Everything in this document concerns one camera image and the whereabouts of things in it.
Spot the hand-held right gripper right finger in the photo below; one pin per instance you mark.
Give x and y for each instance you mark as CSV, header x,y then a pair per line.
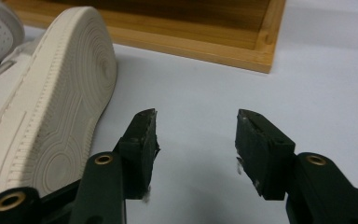
x,y
261,155

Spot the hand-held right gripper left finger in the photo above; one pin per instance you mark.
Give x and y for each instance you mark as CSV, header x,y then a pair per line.
x,y
136,149

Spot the wooden shoe rack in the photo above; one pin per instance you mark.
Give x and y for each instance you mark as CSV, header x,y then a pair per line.
x,y
199,34

